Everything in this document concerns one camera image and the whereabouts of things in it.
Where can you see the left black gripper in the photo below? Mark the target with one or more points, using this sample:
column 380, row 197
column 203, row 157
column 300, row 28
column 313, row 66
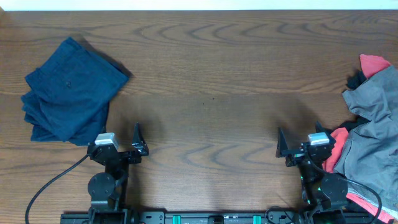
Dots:
column 140, row 145

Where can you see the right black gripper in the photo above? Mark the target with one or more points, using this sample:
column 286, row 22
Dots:
column 296, row 155

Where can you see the grey shorts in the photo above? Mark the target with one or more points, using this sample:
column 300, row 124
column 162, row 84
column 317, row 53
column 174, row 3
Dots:
column 369, row 155

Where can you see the red shorts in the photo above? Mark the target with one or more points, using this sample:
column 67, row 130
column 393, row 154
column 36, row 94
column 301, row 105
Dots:
column 370, row 65

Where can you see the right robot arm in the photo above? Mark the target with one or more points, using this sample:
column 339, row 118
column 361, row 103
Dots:
column 322, row 190

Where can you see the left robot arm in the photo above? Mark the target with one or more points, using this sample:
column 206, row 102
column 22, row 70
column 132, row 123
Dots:
column 108, row 189

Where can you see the folded navy blue shorts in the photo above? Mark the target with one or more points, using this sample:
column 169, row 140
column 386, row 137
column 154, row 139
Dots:
column 69, row 95

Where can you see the black garment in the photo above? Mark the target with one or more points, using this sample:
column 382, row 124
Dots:
column 352, row 83

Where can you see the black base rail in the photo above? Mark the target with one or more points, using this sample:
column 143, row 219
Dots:
column 275, row 216

